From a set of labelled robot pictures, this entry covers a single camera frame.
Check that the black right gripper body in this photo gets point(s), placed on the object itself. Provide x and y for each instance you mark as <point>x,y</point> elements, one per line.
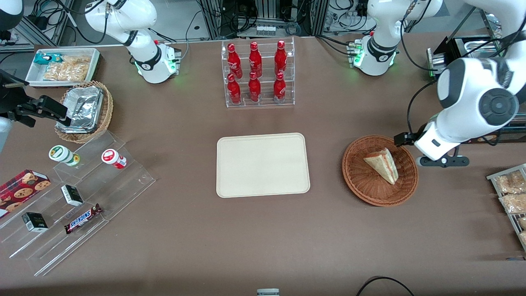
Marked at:
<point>12,101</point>

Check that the triangular sandwich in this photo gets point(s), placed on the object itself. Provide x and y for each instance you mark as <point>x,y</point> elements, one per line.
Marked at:
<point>382,164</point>

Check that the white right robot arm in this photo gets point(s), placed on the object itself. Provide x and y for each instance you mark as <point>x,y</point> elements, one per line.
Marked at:
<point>144,16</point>

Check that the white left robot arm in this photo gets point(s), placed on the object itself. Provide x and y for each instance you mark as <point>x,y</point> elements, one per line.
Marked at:
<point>464,90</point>

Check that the white plastic snack tray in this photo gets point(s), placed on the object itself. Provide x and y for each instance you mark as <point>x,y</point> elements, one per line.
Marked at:
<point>35,76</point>

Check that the light tan wicker basket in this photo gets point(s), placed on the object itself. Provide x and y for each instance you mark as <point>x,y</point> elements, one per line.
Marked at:
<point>106,111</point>

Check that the brown round wicker basket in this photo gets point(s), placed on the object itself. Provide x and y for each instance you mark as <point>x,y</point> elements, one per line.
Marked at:
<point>361,181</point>

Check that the beige rectangular tray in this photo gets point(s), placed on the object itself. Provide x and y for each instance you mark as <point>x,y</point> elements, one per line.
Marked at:
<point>263,164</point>

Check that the silver foil container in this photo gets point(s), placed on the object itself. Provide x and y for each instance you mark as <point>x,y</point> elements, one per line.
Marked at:
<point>84,107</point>

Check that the clear bag of crackers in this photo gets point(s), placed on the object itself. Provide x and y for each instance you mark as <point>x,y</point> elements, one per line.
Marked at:
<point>78,59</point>
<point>65,73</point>

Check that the grey metal snack rack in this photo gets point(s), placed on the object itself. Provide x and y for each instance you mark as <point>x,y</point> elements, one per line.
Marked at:
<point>493,177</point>

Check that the green lid cup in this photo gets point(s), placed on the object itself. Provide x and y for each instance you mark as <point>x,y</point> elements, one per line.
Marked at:
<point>61,154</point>

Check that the teal snack packet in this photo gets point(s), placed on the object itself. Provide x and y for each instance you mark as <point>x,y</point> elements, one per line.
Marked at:
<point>45,58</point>

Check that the clear bag of pastry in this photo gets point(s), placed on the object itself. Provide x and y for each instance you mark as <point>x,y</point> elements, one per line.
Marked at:
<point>513,203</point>
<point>509,182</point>
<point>523,238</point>
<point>522,223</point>

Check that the red lid cup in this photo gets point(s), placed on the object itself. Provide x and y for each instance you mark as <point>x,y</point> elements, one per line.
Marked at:
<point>111,158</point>

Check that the red cookie box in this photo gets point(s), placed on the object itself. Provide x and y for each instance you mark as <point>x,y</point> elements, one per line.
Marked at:
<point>22,189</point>

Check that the small black carton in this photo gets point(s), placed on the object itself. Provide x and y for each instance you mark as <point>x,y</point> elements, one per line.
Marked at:
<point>72,195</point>
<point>35,222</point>

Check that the clear acrylic stepped stand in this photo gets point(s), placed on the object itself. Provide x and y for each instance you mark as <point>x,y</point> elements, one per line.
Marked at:
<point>115,185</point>

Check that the Snickers chocolate bar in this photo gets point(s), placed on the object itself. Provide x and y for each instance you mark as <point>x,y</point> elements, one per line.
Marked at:
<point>82,219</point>

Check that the black food warmer cabinet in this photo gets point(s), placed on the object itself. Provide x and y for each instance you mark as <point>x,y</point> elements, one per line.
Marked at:
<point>454,45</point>

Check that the stainless steel pan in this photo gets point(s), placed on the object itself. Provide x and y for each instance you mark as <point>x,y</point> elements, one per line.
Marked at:
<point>478,47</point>

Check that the red cola bottle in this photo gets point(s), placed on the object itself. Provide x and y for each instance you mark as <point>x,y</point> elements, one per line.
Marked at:
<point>254,88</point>
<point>234,90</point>
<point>234,59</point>
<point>255,59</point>
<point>280,87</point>
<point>280,57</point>

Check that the clear acrylic bottle rack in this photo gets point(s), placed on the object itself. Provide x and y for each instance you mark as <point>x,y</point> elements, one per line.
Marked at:
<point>266,98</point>

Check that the small grey box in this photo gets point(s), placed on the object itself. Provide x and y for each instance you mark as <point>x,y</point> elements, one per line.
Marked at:
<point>268,292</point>

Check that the aluminium frame rack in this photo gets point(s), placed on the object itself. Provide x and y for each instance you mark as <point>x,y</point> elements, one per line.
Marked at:
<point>213,18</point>

